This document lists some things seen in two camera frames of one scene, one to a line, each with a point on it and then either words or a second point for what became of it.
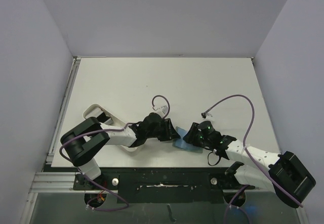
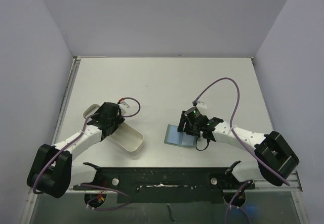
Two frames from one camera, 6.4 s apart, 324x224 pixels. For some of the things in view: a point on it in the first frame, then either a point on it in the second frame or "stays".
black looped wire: x=208 y=160 to x=201 y=149
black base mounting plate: x=162 y=185 stays
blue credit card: x=181 y=132 stays
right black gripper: x=194 y=134 to x=187 y=127
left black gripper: x=169 y=133 to x=117 y=120
